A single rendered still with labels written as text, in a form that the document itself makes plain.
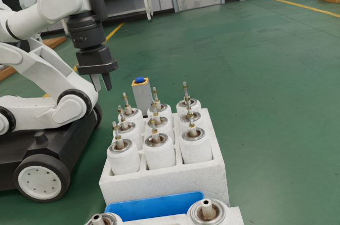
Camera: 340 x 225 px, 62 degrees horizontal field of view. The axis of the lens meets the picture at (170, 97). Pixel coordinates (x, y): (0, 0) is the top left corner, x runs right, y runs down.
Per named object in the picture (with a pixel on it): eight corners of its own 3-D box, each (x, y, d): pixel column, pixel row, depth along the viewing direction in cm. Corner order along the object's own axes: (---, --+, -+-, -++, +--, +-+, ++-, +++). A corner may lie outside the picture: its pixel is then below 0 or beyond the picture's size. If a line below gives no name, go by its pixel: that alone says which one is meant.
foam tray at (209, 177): (113, 225, 94) (98, 183, 87) (127, 155, 129) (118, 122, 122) (229, 208, 91) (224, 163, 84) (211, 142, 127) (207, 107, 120)
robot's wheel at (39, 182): (25, 206, 111) (4, 165, 103) (31, 196, 115) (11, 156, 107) (73, 199, 109) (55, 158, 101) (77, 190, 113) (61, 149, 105)
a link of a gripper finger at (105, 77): (105, 92, 81) (99, 72, 78) (111, 87, 83) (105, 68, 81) (110, 92, 80) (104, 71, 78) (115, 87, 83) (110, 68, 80)
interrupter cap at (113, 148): (132, 151, 87) (131, 149, 87) (108, 155, 87) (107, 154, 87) (133, 138, 94) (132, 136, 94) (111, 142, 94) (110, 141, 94)
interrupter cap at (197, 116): (202, 112, 102) (202, 110, 102) (199, 122, 95) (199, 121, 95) (182, 113, 104) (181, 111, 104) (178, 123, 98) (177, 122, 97)
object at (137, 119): (132, 160, 113) (121, 121, 106) (125, 149, 122) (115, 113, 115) (154, 151, 117) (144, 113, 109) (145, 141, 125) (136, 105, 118)
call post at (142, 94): (146, 145, 134) (131, 86, 122) (147, 138, 141) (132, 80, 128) (161, 143, 134) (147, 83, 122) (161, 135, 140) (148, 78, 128)
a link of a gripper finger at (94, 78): (102, 88, 84) (96, 69, 82) (96, 92, 82) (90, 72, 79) (97, 88, 85) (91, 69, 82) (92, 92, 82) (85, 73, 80)
